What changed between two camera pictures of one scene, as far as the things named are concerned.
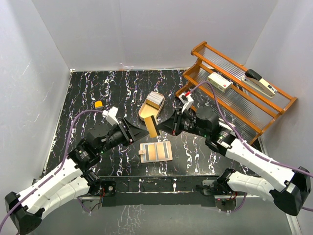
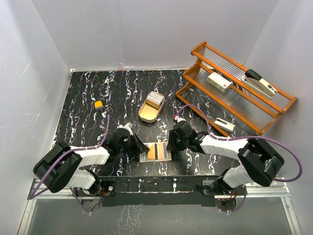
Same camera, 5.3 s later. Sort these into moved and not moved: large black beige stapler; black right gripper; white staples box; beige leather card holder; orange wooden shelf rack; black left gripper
Moved: black left gripper; black right gripper
Not moved: beige leather card holder; orange wooden shelf rack; white staples box; large black beige stapler
